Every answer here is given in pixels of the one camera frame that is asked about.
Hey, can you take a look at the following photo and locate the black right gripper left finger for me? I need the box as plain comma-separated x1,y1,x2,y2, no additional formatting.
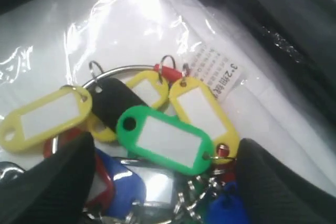
1,132,95,223

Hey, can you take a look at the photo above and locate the cream duffel bag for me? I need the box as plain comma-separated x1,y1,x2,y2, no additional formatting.
0,0,336,156

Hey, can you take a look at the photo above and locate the clear plastic packet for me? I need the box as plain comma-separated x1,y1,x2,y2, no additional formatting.
1,0,335,194

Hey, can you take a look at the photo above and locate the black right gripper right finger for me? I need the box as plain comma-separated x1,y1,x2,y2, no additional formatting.
236,138,335,223

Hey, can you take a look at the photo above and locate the bunch of coloured key tags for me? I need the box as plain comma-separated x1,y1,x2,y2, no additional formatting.
0,55,249,224

